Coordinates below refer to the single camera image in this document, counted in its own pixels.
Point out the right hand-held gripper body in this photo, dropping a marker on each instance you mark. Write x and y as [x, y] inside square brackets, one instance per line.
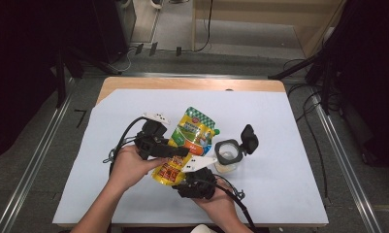
[198, 186]

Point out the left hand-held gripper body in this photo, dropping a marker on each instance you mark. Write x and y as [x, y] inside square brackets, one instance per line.
[153, 136]

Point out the person's right hand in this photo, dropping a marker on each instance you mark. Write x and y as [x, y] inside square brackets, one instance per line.
[221, 207]

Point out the black curtain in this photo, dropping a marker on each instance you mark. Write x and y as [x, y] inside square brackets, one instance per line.
[370, 81]
[20, 64]

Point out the person's left hand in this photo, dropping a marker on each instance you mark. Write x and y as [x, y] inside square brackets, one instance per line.
[127, 168]

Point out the metal floor rail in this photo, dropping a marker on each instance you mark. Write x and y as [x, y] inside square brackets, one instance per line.
[33, 165]
[344, 161]

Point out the beige wooden cabinet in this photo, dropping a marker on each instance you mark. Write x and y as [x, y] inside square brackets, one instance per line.
[263, 13]

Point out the black stand leg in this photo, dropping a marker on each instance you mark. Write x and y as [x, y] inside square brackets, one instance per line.
[292, 69]
[60, 81]

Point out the clear seasoning jar black lid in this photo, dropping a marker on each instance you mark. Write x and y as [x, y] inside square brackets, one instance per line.
[229, 152]

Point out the yellow seasoning pouch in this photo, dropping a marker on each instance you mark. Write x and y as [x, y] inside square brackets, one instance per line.
[190, 136]

